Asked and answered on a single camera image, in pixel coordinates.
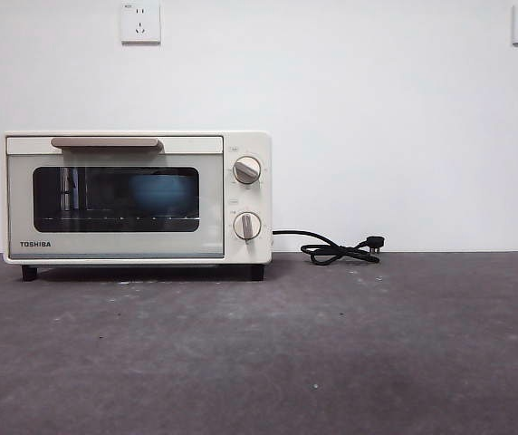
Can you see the beige oven knob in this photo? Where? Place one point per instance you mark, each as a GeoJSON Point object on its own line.
{"type": "Point", "coordinates": [246, 225]}
{"type": "Point", "coordinates": [246, 170]}

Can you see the blue bowl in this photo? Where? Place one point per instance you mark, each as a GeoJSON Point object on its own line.
{"type": "Point", "coordinates": [159, 195]}

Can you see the cream toaster oven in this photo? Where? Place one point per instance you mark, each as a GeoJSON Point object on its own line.
{"type": "Point", "coordinates": [264, 199]}

